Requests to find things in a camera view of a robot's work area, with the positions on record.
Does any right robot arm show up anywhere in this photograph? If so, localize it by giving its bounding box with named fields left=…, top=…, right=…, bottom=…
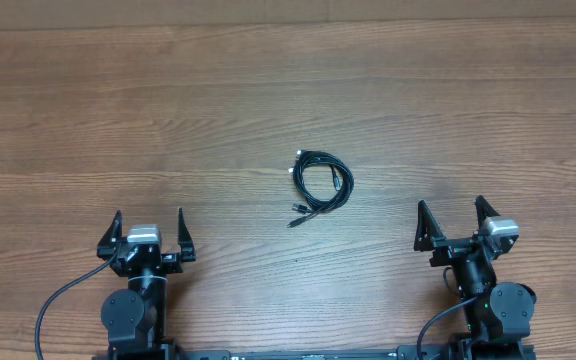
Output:
left=414, top=196, right=537, bottom=359

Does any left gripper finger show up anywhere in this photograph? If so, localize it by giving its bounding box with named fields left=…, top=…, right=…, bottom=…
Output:
left=177, top=207, right=196, bottom=263
left=96, top=210, right=123, bottom=259

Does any thick black USB cable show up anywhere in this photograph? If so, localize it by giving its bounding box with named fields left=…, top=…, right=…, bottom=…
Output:
left=287, top=149, right=356, bottom=214

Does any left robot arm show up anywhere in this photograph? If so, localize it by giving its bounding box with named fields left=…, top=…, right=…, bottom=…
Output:
left=97, top=211, right=196, bottom=359

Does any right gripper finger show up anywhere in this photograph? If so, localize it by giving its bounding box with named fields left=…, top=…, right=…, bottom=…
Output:
left=474, top=195, right=499, bottom=228
left=414, top=200, right=445, bottom=252

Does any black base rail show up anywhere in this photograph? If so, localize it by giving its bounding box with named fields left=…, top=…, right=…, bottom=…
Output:
left=91, top=345, right=537, bottom=360

